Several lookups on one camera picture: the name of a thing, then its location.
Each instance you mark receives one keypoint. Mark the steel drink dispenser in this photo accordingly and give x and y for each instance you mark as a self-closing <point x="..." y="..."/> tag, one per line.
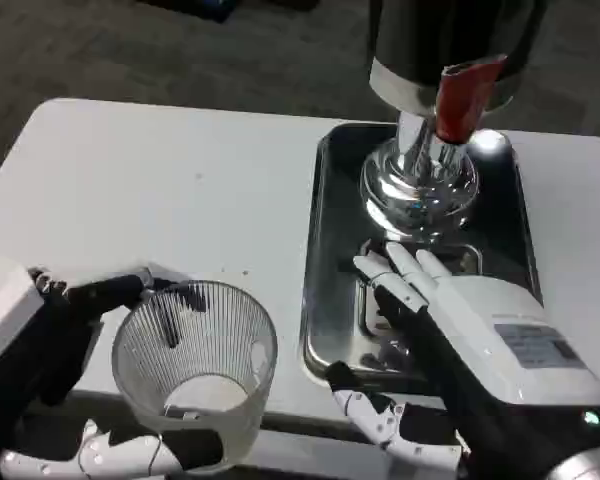
<point x="415" y="45"/>

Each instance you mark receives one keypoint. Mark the clear ribbed glass cup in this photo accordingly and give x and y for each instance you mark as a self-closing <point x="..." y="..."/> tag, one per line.
<point x="200" y="395"/>

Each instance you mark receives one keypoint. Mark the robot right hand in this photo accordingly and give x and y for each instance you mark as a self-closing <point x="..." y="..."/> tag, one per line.
<point x="485" y="340"/>

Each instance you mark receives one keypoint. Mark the steel drip tray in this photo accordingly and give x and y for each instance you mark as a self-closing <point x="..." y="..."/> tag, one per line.
<point x="335" y="240"/>

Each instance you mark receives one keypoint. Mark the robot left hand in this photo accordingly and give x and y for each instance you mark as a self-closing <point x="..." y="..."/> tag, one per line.
<point x="55" y="330"/>

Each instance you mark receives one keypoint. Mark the silver robot right forearm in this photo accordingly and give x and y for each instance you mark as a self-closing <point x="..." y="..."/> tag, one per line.
<point x="590" y="462"/>

